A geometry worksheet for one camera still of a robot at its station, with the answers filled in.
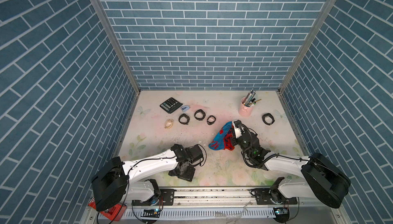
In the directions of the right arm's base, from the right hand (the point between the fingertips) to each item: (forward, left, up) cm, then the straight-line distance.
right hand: (233, 128), depth 86 cm
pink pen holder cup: (+16, -8, -4) cm, 19 cm away
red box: (-44, +52, -5) cm, 68 cm away
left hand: (-27, +23, -8) cm, 36 cm away
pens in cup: (+22, -12, +1) cm, 25 cm away
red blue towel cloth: (-5, +5, -6) cm, 9 cm away
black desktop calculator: (+21, +42, -8) cm, 48 cm away
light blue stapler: (+19, +32, -9) cm, 38 cm away
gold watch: (+7, +41, -11) cm, 43 cm away
